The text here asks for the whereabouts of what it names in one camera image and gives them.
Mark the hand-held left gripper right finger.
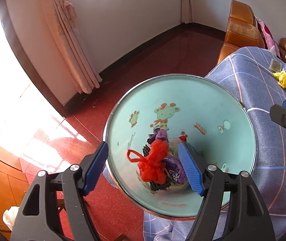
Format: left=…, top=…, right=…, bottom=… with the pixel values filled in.
left=177, top=142, right=276, bottom=241

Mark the pink tied curtain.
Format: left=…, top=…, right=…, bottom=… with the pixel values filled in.
left=34, top=0, right=103, bottom=94

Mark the yellow crumpled paper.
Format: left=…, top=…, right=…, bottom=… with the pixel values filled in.
left=273, top=70, right=286, bottom=89

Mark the narrow pink curtain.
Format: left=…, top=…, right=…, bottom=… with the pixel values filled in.
left=179, top=0, right=194, bottom=23

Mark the translucent plastic bag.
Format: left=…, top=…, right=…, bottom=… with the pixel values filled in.
left=168, top=138, right=191, bottom=190

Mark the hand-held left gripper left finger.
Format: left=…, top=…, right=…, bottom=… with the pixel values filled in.
left=10, top=141, right=109, bottom=241

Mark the small purple wrapper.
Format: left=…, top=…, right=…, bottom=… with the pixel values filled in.
left=147, top=128, right=170, bottom=145

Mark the purple snack wrapper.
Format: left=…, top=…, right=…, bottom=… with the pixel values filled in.
left=164, top=157, right=186, bottom=184

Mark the wooden chair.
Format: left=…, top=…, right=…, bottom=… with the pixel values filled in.
left=55, top=197, right=67, bottom=219

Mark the mint green cartoon trash bin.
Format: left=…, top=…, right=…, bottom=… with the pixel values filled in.
left=103, top=74, right=257, bottom=220

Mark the brown leather armchair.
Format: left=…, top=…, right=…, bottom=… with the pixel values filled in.
left=217, top=0, right=266, bottom=66

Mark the small gold snack packet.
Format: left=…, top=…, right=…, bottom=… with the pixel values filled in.
left=269, top=59, right=282, bottom=72

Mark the blue plaid tablecloth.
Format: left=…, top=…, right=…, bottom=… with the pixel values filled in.
left=103, top=46, right=286, bottom=241

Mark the white crumpled tissue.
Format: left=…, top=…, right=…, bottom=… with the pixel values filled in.
left=3, top=206, right=20, bottom=231

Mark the pink floral cushion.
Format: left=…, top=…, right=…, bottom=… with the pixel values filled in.
left=254, top=16, right=281, bottom=58

